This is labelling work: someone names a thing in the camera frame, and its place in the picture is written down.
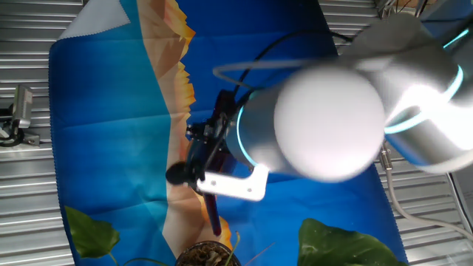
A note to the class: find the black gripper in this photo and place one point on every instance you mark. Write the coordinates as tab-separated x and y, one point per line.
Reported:
214	129

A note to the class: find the white printed sign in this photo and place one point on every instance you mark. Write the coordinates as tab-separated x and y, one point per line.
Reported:
466	199

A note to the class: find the blue landscape print cloth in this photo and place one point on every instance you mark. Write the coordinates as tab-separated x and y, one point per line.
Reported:
111	111

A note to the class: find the large dark green leaf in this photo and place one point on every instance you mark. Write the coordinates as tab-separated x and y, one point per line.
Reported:
340	247

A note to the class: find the small green leaf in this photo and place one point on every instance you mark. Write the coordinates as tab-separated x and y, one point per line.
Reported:
92	236

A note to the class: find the dark red translucent watering can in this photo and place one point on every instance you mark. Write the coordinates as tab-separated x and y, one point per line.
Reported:
212	214

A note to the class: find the thin green plant stem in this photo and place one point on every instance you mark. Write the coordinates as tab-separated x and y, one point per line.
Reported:
235	242

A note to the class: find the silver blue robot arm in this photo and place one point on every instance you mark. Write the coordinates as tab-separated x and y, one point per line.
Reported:
325	125

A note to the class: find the round plant pot with soil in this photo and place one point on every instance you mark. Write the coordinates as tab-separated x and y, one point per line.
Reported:
203	255

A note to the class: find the silver camera on stand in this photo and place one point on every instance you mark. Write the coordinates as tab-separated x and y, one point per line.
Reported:
23	107

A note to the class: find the black foam microphone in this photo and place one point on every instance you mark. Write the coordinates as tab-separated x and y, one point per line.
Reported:
176	173

